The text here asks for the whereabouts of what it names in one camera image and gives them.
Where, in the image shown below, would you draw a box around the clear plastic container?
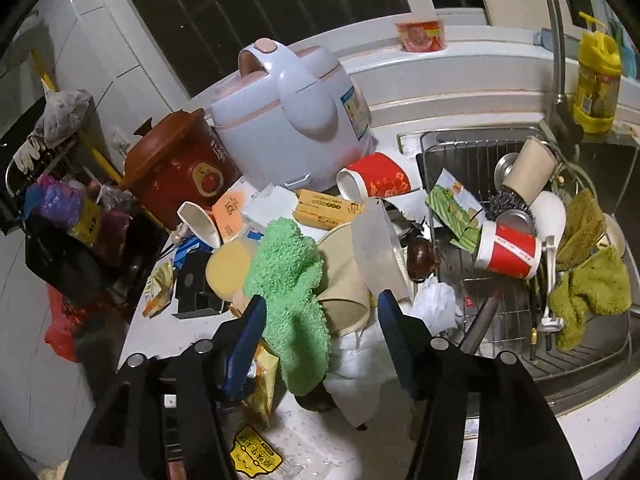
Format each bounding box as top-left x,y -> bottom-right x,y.
349,204 -> 407,302

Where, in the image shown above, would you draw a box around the wire dish rack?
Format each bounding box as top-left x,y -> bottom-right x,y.
416,126 -> 632,363

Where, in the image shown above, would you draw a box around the green fuzzy cloth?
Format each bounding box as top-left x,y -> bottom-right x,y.
242,216 -> 333,397

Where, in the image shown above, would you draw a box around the black box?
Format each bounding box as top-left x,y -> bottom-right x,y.
171,249 -> 224,319

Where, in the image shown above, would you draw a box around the metal storage rack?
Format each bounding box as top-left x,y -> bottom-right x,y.
0,95 -> 171,311

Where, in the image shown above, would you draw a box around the red plastic bag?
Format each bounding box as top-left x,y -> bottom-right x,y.
44,284 -> 82,364

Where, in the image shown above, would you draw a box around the beige paper cup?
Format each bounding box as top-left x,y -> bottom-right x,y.
501,136 -> 558,207

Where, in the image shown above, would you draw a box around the white rubber gloves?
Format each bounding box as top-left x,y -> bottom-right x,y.
11,134 -> 49,172

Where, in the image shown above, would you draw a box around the yellow dish soap bottle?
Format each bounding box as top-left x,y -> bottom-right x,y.
571,11 -> 623,134

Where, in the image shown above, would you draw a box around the yellow rectangular box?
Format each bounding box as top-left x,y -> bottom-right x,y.
291,188 -> 367,231

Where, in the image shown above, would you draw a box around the yellow gas pipe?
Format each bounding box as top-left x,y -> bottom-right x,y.
29,49 -> 123,183

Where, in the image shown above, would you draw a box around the barred window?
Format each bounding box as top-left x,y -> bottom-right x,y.
106,0 -> 482,98

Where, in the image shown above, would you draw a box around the large black plastic bag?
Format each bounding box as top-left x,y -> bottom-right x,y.
24,214 -> 109,307

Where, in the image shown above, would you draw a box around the white paper napkin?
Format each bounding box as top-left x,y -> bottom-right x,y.
241,184 -> 299,234

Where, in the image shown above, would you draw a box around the white plastic ladle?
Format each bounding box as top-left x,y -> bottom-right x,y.
529,191 -> 567,333

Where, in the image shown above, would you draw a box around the brown round object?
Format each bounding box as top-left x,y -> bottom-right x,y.
405,236 -> 438,282

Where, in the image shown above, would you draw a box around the blue white packet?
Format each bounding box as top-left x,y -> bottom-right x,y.
171,236 -> 202,269

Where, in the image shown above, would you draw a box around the brown clay slow cooker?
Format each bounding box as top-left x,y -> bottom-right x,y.
121,108 -> 242,232

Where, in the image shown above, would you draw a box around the white rice cooker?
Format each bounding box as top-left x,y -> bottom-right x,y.
209,38 -> 374,192

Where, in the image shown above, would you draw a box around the white plastic bag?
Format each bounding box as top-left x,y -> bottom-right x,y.
321,329 -> 397,429

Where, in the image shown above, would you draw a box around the steel wool scrubber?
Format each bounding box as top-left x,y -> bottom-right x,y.
486,184 -> 532,222

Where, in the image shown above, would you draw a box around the clear wrapper black yellow label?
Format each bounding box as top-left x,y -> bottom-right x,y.
229,424 -> 284,480

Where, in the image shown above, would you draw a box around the beige paper bowl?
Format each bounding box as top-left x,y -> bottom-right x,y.
314,224 -> 372,338

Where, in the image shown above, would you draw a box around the purple plastic bag bundle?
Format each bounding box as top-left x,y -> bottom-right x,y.
36,181 -> 84,227

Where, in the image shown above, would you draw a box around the yellow sponge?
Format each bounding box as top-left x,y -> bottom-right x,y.
205,239 -> 257,297

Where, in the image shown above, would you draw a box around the red paper cup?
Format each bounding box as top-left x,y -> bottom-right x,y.
473,219 -> 544,282
335,151 -> 427,202

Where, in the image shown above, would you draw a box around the green printed carton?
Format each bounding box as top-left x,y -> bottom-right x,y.
424,169 -> 489,252

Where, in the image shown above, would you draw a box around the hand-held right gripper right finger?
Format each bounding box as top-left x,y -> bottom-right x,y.
376,289 -> 584,480

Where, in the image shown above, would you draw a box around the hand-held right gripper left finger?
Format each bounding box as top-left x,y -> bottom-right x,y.
65,294 -> 268,480

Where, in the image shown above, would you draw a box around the yellow noodle snack packet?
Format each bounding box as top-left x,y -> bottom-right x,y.
244,339 -> 279,432

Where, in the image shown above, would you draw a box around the steel sink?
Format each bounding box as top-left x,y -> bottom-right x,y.
396,126 -> 640,413

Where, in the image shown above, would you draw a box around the dark-handled knife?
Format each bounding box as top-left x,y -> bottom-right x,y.
459,289 -> 502,357

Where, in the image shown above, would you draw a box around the steel faucet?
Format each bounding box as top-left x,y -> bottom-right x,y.
543,0 -> 587,144

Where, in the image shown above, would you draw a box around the white crumpled tissue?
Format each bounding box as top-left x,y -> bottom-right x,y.
409,281 -> 464,334

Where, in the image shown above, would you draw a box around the olive green rag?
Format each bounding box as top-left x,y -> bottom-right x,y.
555,188 -> 622,272

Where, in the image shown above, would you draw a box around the red instant noodle bowl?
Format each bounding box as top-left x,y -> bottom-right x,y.
394,18 -> 448,54

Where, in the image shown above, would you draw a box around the light green terry rag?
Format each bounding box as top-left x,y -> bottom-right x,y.
546,246 -> 633,352

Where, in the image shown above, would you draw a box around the small yellow crumpled packet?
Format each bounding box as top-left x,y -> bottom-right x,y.
141,261 -> 177,318

